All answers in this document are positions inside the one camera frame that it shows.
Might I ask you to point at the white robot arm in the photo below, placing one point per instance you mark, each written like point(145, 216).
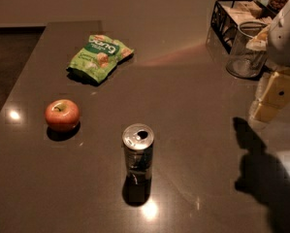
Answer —
point(260, 42)

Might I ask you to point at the silver redbull can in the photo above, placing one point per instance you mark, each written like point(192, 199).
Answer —
point(138, 140)

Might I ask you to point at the black wire basket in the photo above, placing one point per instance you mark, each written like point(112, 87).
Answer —
point(228, 14)

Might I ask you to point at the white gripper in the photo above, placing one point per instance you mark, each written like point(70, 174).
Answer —
point(284, 46)

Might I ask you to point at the clear glass jar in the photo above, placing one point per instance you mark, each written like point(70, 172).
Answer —
point(243, 62)

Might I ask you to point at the red apple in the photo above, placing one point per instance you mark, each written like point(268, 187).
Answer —
point(62, 115)

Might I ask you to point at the green snack bag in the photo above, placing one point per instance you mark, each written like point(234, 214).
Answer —
point(98, 58)

